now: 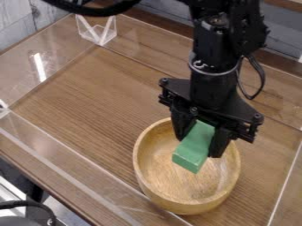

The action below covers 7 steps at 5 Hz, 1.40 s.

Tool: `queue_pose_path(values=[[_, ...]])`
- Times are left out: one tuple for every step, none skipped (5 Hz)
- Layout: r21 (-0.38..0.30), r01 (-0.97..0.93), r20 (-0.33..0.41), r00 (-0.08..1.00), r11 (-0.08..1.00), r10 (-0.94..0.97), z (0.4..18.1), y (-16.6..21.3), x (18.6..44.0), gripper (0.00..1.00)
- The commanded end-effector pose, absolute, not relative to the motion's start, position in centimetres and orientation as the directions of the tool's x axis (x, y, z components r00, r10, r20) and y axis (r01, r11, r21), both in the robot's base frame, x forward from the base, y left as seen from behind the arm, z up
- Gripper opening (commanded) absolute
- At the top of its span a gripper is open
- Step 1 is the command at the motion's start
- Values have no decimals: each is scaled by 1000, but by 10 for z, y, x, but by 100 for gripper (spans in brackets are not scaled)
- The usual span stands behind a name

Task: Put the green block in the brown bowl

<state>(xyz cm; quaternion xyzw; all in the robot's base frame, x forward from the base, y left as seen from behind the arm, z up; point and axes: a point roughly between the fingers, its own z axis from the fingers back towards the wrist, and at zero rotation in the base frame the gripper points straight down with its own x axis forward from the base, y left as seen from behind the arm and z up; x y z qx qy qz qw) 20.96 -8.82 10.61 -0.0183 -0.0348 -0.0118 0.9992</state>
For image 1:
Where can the clear acrylic tray wall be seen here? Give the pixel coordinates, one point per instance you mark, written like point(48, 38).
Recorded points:
point(101, 198)

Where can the clear acrylic corner bracket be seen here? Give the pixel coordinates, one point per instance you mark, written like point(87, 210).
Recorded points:
point(97, 34)

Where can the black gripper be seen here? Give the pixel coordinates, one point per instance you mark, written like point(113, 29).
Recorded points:
point(207, 98)

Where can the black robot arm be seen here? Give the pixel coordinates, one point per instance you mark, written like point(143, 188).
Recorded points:
point(230, 31)

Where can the brown wooden bowl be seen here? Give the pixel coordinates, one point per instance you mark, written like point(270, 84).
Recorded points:
point(175, 189)

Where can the green rectangular block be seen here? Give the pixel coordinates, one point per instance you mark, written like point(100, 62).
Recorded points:
point(191, 151)

